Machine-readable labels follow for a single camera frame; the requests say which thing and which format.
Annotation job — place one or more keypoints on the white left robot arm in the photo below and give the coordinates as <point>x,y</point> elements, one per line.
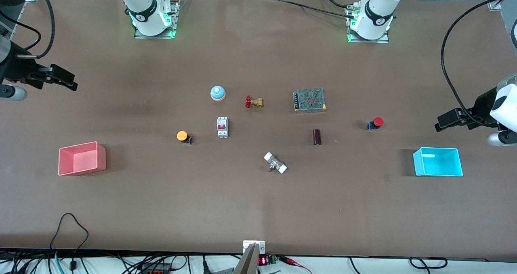
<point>375,11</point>

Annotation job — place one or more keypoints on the cyan plastic bin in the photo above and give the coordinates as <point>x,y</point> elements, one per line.
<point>438,165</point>

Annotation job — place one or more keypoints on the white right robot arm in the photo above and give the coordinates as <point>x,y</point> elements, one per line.
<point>145,7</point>

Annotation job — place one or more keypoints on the red alligator clip lead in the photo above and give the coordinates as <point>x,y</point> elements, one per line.
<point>293,262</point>

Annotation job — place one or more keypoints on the yellow mushroom push button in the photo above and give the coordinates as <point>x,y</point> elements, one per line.
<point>181,135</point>

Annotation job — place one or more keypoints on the blue call bell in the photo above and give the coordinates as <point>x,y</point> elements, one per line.
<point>217,93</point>

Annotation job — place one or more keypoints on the orange power strip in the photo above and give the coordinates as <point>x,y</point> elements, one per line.
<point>155,270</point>

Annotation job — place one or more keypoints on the grey camera mount bar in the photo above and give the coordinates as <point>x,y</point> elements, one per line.
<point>247,262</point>

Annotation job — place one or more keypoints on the metal fitting with white caps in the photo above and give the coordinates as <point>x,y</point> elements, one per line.
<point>275,163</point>

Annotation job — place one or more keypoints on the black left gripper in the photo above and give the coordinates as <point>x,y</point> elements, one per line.
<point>482,104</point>

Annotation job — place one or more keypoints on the silver corner bracket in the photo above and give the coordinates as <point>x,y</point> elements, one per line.
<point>494,4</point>

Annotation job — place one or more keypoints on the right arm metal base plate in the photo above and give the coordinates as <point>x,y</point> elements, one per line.
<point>176,13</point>

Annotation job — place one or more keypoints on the red mushroom push button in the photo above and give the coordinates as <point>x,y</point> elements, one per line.
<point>378,122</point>

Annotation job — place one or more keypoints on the white circuit breaker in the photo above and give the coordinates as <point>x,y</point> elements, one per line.
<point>222,127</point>

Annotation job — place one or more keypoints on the dark brown cylindrical capacitor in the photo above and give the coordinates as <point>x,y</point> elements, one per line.
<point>317,137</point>

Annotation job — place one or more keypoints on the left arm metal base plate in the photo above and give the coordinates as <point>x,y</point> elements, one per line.
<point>369,41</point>

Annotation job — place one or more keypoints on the metal mesh power supply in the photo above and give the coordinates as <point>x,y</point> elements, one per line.
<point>310,100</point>

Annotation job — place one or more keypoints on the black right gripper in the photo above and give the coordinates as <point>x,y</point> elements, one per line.
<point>15,69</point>

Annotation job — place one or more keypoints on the red LED display module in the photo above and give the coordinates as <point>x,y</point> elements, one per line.
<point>263,260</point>

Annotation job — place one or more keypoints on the white table edge bracket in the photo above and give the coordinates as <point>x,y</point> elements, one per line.
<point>261,246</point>

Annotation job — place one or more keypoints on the pink plastic bin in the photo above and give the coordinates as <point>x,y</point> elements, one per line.
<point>80,163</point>

